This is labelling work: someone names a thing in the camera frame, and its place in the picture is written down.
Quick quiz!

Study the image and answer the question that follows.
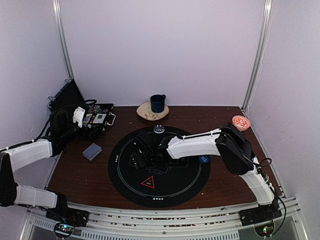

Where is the red triangle all-in marker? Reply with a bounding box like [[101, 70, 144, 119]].
[[140, 176, 155, 189]]

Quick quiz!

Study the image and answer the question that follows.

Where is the blue small blind button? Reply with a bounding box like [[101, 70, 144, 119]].
[[199, 155, 210, 164]]

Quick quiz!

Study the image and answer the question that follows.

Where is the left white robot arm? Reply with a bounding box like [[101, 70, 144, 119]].
[[0, 106, 86, 222]]

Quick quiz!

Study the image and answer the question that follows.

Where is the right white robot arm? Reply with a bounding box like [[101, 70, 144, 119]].
[[130, 122, 281, 221]]

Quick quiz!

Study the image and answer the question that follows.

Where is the round black poker mat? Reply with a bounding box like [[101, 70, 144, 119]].
[[108, 126, 211, 208]]

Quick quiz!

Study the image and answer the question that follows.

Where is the blue playing card deck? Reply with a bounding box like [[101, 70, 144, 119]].
[[82, 143, 102, 161]]

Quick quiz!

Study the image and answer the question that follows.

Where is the black poker set case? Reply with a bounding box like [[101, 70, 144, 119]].
[[46, 79, 116, 141]]

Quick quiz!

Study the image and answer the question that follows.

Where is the beige ceramic saucer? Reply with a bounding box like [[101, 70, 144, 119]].
[[136, 101, 170, 121]]

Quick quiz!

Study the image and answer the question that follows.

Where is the dark blue mug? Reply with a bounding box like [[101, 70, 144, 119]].
[[150, 94, 166, 113]]

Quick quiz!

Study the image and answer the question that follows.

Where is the red patterned small bowl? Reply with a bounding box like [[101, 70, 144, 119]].
[[232, 115, 251, 132]]

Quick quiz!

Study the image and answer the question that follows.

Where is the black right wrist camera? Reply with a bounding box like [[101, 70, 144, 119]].
[[133, 131, 151, 151]]

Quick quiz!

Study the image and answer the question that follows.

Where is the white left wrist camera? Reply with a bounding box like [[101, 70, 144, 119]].
[[72, 106, 86, 128]]

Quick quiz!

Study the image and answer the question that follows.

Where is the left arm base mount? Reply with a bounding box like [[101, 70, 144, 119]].
[[45, 208, 90, 239]]

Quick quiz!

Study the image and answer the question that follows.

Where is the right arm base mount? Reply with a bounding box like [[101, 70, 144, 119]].
[[239, 208, 282, 238]]

